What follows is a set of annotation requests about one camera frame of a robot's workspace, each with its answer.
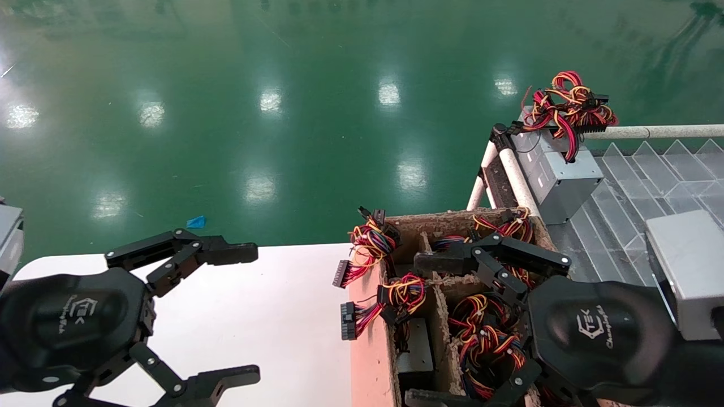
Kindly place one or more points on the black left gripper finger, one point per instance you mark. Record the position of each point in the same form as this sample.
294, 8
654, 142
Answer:
226, 251

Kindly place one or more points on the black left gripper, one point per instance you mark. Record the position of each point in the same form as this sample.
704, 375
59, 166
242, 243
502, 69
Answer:
68, 322

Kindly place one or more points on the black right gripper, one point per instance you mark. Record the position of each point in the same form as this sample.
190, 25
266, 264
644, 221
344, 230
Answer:
599, 333

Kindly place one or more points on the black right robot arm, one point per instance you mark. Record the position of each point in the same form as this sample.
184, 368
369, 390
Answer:
698, 373

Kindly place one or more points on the small blue scrap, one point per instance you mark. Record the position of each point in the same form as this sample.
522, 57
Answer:
197, 222

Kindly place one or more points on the grey metal power supply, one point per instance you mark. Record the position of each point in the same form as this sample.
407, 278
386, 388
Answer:
521, 152
546, 158
571, 180

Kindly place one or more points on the brown cardboard divider box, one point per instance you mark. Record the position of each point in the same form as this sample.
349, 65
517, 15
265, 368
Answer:
367, 345

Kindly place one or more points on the clear acrylic divider tray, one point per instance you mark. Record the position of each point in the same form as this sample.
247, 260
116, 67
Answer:
622, 186

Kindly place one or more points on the white pipe rack frame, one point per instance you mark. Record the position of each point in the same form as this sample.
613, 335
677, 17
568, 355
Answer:
517, 178

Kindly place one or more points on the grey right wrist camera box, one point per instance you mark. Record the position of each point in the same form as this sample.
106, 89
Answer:
690, 265

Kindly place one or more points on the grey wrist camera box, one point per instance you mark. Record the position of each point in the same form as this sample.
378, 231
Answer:
10, 237
690, 265

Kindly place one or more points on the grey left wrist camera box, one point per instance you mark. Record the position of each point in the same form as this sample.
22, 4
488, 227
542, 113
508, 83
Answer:
10, 237

